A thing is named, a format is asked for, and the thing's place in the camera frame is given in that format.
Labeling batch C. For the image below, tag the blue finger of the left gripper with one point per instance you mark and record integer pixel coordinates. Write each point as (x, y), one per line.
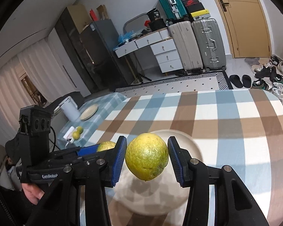
(88, 150)

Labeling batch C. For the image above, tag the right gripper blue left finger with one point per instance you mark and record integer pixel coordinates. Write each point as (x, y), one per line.
(117, 160)

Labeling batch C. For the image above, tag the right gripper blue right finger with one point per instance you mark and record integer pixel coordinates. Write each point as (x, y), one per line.
(178, 161)

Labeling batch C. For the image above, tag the green-yellow textured melon fruit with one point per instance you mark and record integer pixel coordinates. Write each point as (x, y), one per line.
(106, 145)

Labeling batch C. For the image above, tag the yellow-green round melon fruit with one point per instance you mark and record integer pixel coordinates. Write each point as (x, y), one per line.
(147, 156)

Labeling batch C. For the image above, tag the person's left hand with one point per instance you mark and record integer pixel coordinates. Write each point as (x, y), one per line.
(32, 192)

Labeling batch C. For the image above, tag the green lime near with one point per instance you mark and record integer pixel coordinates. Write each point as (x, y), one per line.
(76, 135)

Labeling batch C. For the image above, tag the green lime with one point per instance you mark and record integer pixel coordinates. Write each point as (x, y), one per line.
(80, 129)
(76, 135)

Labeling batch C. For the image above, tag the white small device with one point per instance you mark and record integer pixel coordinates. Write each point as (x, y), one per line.
(68, 134)

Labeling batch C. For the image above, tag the light blue checked tablecloth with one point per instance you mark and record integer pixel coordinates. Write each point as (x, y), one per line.
(106, 104)

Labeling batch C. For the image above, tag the green lime far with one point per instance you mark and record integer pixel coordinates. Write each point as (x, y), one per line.
(80, 129)

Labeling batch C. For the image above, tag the large cream plate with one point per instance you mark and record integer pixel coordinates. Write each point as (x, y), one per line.
(156, 197)

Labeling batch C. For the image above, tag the small cream plate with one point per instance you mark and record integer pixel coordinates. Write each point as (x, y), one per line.
(89, 112)

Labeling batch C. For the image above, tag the plaid blue brown tablecloth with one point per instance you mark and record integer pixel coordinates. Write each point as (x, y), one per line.
(239, 128)

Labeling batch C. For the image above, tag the dotted floor rug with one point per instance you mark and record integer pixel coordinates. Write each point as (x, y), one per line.
(204, 82)

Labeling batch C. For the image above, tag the black slipper left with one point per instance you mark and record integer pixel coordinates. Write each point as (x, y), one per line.
(235, 80)

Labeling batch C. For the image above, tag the black slipper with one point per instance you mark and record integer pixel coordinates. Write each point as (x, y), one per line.
(235, 80)
(246, 81)

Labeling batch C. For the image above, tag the black slipper right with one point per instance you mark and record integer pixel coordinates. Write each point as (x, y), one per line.
(246, 81)

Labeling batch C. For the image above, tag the white drawer desk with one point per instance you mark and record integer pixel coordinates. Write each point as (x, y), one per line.
(162, 46)

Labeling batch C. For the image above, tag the silver suitcase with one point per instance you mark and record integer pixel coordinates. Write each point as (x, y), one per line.
(210, 44)

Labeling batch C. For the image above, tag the dark refrigerator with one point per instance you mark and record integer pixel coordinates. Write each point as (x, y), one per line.
(100, 38)

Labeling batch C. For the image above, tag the beige suitcase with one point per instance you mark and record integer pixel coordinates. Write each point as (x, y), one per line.
(186, 44)

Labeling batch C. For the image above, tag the wooden door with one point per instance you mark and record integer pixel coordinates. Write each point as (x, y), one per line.
(246, 28)

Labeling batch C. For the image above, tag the stack of shoe boxes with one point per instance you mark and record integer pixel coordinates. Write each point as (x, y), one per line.
(196, 9)

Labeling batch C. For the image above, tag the teal suitcase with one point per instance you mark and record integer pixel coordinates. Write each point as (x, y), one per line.
(174, 10)

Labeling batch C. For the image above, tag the black camera box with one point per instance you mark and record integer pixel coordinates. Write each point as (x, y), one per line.
(35, 122)

